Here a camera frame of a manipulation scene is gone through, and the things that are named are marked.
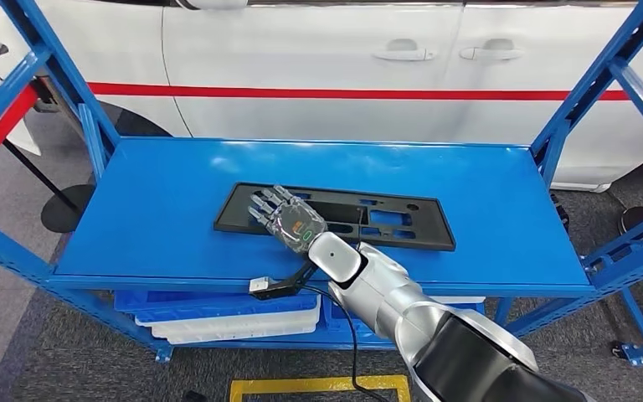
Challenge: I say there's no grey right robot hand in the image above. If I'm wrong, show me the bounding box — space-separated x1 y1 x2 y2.
247 183 329 256

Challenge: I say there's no black plastic frame part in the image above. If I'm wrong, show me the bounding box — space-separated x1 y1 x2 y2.
213 182 457 252

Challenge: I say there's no blue steel shelf rack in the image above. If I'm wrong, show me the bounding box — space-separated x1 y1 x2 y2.
0 0 643 364

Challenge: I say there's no white plastic bin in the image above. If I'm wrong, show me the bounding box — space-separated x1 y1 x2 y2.
430 295 486 306
134 296 322 346

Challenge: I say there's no blue bin with white label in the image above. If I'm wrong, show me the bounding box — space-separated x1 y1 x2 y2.
113 288 322 324

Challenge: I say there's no white car with red stripe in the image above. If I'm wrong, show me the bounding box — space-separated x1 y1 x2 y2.
0 0 643 194

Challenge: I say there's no black stanchion with round base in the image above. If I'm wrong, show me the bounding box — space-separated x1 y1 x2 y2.
0 98 99 235

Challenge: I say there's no red barrier belt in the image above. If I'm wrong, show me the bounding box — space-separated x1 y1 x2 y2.
0 84 41 184

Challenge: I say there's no black round stanchion base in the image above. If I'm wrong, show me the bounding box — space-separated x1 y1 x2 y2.
618 206 643 235

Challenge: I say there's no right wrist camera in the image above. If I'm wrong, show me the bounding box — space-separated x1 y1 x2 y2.
248 259 322 302

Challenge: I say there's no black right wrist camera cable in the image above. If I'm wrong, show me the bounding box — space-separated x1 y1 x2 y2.
299 284 392 402

